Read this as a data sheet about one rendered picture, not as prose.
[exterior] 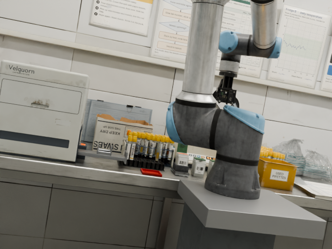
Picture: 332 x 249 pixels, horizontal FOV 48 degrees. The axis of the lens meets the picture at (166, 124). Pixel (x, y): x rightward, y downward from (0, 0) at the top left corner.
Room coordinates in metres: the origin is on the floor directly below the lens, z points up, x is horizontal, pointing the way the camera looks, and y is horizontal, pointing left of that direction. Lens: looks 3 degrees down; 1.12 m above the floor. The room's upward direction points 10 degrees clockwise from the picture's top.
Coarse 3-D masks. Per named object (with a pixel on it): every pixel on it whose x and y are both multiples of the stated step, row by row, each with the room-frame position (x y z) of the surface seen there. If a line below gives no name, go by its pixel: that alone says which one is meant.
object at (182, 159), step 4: (176, 156) 1.39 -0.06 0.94; (180, 156) 1.36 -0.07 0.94; (184, 156) 1.37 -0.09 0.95; (188, 156) 1.37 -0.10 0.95; (176, 160) 1.38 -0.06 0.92; (180, 160) 1.36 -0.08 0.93; (184, 160) 1.36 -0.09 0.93; (188, 160) 1.36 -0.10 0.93; (176, 164) 1.37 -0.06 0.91; (180, 164) 1.36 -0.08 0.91; (184, 164) 1.36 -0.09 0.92
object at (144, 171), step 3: (141, 168) 1.31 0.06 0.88; (141, 171) 1.28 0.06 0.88; (144, 171) 1.30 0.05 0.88; (147, 171) 1.31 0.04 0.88; (150, 171) 1.32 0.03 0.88; (153, 171) 1.32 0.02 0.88; (156, 171) 1.33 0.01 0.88; (159, 171) 1.31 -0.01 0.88; (144, 174) 1.25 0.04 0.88; (147, 174) 1.25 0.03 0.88; (150, 174) 1.26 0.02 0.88; (153, 174) 1.26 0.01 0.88; (156, 174) 1.26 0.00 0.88; (159, 174) 1.26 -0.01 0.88
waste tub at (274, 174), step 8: (264, 160) 1.53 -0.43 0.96; (272, 160) 1.54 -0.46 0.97; (280, 160) 1.54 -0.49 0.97; (264, 168) 1.40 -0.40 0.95; (272, 168) 1.41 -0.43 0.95; (280, 168) 1.41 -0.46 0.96; (288, 168) 1.41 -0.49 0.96; (296, 168) 1.42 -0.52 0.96; (264, 176) 1.40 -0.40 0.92; (272, 176) 1.41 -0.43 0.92; (280, 176) 1.41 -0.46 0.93; (288, 176) 1.42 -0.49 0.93; (264, 184) 1.40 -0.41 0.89; (272, 184) 1.41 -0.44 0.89; (280, 184) 1.41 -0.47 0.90; (288, 184) 1.42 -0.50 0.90
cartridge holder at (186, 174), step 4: (172, 168) 1.39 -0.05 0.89; (176, 168) 1.35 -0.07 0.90; (180, 168) 1.36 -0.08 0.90; (184, 168) 1.36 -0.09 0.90; (188, 168) 1.36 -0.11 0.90; (176, 172) 1.34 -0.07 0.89; (180, 172) 1.34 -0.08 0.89; (184, 172) 1.35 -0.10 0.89; (188, 172) 1.36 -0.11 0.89; (188, 176) 1.34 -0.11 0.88
